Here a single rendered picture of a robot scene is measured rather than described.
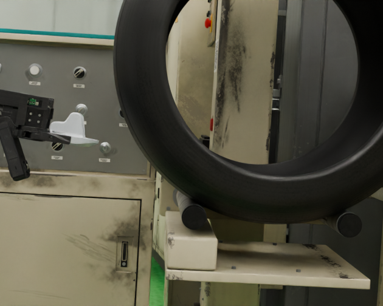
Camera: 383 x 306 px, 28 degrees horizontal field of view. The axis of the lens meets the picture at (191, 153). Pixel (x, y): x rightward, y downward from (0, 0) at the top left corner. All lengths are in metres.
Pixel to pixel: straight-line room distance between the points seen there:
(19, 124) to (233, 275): 0.47
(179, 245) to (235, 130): 0.44
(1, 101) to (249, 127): 0.58
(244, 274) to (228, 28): 0.60
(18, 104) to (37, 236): 0.74
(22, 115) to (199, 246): 0.40
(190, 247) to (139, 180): 0.73
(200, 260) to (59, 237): 0.79
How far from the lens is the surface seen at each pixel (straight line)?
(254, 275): 1.38
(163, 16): 1.31
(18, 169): 1.43
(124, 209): 2.07
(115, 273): 2.10
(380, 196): 1.81
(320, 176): 1.33
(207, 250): 1.36
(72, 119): 1.41
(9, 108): 1.44
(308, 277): 1.40
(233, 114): 1.72
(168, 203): 1.70
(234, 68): 1.72
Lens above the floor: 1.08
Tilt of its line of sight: 3 degrees down
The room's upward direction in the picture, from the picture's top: 3 degrees clockwise
